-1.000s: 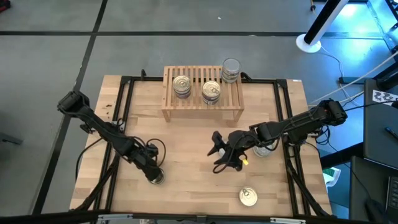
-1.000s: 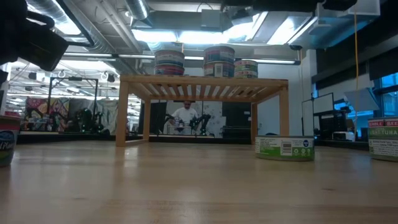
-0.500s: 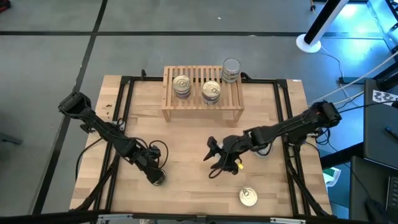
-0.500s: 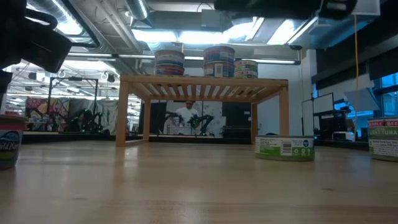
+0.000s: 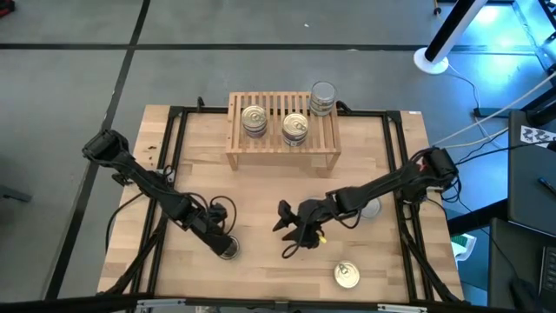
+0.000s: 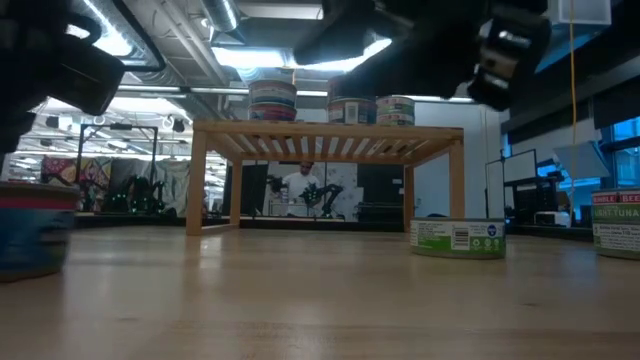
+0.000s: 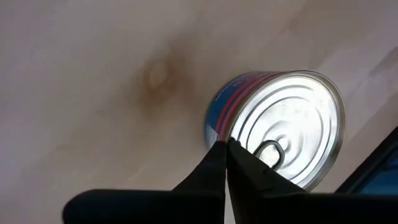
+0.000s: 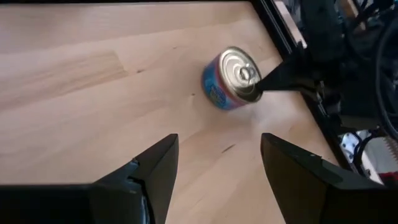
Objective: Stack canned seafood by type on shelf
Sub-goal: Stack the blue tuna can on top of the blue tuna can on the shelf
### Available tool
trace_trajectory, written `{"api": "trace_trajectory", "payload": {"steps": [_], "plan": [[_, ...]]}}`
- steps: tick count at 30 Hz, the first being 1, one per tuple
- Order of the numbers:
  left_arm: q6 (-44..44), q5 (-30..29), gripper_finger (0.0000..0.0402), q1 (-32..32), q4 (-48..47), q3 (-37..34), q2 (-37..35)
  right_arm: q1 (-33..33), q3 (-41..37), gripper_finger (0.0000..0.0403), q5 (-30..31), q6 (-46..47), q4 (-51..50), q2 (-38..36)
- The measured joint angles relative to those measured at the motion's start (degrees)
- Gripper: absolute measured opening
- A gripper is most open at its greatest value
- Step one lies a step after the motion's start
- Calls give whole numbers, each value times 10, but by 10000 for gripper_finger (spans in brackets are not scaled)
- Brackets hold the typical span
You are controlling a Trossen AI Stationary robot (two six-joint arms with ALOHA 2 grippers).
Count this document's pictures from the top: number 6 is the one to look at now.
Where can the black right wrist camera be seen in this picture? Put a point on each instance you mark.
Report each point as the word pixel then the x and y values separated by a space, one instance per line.
pixel 510 60

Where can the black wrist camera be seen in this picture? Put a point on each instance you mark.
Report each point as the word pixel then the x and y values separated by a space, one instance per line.
pixel 510 60
pixel 87 75

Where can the person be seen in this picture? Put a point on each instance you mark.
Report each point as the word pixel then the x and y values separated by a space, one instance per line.
pixel 299 185

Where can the black cabinet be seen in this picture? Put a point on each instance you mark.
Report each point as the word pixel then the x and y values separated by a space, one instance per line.
pixel 380 192

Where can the white hanging sheet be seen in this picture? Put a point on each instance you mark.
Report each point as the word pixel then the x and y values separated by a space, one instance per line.
pixel 172 185

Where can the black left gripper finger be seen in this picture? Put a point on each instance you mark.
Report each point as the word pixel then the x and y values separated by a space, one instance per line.
pixel 12 135

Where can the black metal rig frame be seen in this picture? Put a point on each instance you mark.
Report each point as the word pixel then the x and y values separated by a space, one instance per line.
pixel 120 126

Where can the white desktop device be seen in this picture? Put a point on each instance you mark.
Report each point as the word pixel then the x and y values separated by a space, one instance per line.
pixel 550 218

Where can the silver ventilation duct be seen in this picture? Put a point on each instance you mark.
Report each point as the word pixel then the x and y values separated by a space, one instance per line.
pixel 220 15
pixel 165 75

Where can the black aluminium table frame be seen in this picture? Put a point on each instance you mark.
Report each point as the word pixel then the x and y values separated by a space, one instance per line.
pixel 125 222

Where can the black background robot arm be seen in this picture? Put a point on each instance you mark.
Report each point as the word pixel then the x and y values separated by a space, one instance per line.
pixel 135 195
pixel 325 192

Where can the colourful painted panel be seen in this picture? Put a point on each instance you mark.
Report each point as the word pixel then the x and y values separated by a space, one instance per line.
pixel 75 172

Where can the grey angled panel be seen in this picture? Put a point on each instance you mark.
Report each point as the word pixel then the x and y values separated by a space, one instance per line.
pixel 580 160

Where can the white board on stand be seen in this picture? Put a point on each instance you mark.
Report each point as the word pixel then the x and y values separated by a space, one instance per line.
pixel 520 167

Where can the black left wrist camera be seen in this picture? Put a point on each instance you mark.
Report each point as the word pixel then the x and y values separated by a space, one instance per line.
pixel 87 75

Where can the green label tuna can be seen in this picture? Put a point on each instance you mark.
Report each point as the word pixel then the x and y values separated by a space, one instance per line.
pixel 620 242
pixel 396 105
pixel 397 120
pixel 457 240
pixel 617 210

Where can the wooden slatted shelf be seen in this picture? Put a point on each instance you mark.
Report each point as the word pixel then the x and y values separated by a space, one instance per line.
pixel 325 129

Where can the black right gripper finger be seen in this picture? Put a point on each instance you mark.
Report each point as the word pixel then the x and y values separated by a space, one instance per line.
pixel 345 45
pixel 352 11

